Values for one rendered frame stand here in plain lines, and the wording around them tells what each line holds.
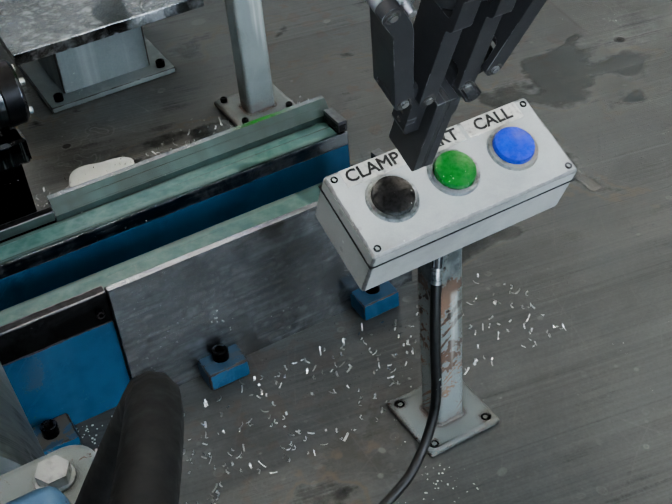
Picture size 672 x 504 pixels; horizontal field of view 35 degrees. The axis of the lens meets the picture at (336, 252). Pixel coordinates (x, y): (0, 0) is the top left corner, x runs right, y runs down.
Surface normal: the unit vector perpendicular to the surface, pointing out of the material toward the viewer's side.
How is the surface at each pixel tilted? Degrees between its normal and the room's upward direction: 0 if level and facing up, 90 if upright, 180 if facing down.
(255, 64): 90
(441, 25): 90
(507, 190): 25
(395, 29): 115
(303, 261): 90
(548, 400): 0
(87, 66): 90
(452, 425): 0
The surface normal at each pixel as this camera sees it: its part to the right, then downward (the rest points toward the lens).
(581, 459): -0.07, -0.77
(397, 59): 0.48, 0.80
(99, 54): 0.50, 0.52
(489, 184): 0.14, -0.48
